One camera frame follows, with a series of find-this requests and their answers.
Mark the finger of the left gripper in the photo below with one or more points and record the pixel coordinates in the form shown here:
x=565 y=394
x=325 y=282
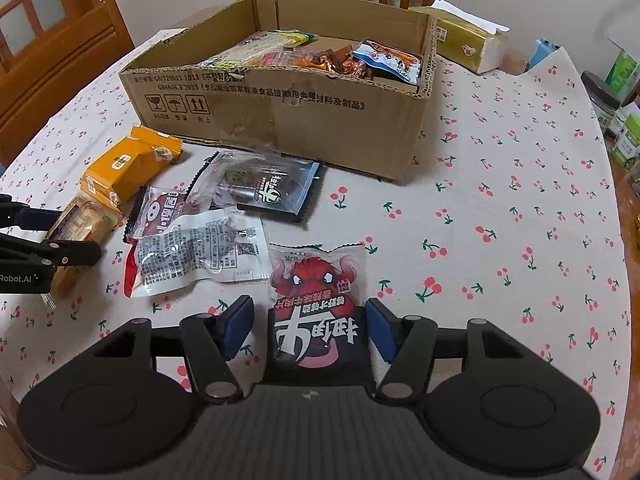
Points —
x=70 y=252
x=33 y=219

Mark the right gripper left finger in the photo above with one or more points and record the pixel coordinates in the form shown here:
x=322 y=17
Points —
x=209 y=342

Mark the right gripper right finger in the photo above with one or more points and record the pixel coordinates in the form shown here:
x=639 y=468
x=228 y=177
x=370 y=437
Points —
x=407 y=345

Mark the clear cracker pack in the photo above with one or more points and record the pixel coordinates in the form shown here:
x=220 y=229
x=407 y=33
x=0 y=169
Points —
x=88 y=224

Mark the black red bull snack packet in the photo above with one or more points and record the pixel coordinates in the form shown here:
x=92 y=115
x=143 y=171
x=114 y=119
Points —
x=317 y=325

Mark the white clear vacuum snack pack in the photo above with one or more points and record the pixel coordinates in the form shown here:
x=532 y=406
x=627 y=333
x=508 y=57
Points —
x=221 y=245

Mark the orange snack packet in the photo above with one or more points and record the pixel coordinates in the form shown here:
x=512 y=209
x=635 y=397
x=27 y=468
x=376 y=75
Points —
x=114 y=177

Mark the dark clear jerky pouch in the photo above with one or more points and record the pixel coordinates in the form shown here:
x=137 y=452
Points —
x=274 y=185

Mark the yellow blue fish strip pack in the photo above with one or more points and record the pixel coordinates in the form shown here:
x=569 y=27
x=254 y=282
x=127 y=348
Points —
x=251 y=49

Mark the pink red snack packet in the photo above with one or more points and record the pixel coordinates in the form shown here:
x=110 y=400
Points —
x=284 y=58

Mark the white small fish snack pouch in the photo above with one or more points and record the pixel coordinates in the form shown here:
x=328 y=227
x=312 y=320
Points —
x=403 y=65

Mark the brown orange crinkled snack bag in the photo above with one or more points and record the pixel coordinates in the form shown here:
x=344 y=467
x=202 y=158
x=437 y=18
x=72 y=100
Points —
x=340 y=62

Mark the small brown pig snack packet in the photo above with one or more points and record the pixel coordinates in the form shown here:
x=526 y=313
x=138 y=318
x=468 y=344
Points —
x=154 y=210

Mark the left wooden chair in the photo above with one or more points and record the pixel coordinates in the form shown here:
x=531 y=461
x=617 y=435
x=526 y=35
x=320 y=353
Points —
x=49 y=77

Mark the cherry print tablecloth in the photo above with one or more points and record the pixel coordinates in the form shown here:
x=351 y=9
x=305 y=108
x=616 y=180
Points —
x=508 y=212

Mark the wooden glass door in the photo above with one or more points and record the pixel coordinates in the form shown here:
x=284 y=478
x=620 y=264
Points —
x=25 y=24

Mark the open cardboard box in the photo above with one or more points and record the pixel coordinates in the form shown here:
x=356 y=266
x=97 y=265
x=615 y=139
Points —
x=368 y=125

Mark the green lid bottle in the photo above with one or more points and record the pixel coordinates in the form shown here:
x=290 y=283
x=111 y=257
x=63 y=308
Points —
x=626 y=148

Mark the gold tissue box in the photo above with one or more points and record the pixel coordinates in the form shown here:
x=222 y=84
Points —
x=475 y=43

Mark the dark lid glass jar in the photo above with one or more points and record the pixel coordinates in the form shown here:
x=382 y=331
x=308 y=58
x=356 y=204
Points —
x=603 y=98

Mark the light blue box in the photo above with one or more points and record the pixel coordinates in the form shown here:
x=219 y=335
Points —
x=543 y=48

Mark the green white carton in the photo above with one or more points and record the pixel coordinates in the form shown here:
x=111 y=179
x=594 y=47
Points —
x=623 y=76

